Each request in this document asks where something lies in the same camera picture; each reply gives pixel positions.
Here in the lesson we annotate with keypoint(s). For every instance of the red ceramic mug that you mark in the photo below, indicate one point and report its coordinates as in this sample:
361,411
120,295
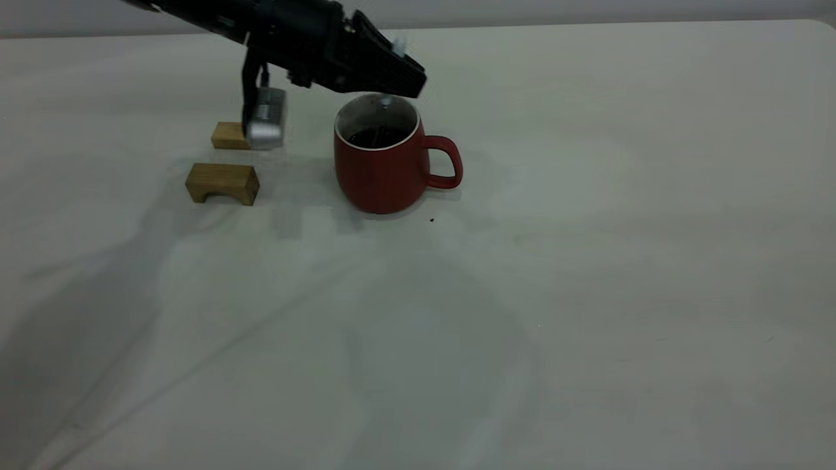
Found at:
382,179

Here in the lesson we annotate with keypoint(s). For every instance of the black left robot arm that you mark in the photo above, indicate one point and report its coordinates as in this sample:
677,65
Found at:
196,13

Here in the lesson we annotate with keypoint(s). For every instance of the dark coffee liquid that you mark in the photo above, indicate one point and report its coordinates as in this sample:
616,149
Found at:
372,137

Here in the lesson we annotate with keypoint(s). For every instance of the arched wooden block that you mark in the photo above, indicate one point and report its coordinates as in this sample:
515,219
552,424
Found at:
222,179

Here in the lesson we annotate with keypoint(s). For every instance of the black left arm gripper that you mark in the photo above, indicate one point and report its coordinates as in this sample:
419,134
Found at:
307,39

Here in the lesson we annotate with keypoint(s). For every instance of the flat rectangular wooden block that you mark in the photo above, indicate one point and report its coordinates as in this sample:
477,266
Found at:
227,136

